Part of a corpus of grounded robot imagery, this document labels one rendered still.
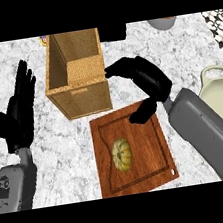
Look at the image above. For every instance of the brown wooden cutting board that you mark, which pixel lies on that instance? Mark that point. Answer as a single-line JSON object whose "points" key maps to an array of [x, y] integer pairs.
{"points": [[132, 151]]}

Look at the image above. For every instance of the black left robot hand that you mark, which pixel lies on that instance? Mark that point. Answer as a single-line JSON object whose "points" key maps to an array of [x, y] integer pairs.
{"points": [[19, 110]]}

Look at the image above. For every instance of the yellow green squash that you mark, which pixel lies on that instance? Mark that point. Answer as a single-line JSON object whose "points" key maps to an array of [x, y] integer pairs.
{"points": [[122, 155]]}

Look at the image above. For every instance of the grey round bowl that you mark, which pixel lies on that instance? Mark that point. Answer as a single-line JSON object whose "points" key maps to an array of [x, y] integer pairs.
{"points": [[162, 23]]}

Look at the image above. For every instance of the small colourful packet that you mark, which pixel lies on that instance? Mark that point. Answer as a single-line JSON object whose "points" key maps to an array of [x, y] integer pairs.
{"points": [[43, 40]]}

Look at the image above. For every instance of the black box appliance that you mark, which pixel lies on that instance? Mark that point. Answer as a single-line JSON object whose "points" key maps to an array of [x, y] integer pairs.
{"points": [[112, 32]]}

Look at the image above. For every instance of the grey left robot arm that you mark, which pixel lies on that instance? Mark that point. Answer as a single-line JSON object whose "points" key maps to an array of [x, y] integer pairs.
{"points": [[13, 183]]}

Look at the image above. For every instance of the wicker basket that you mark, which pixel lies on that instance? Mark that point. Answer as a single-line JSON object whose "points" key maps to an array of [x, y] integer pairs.
{"points": [[77, 75]]}

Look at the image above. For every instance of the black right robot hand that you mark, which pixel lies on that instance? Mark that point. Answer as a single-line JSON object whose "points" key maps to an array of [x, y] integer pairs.
{"points": [[147, 76]]}

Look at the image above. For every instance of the pale green pot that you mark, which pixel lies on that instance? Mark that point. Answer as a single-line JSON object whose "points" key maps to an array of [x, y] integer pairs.
{"points": [[222, 97]]}

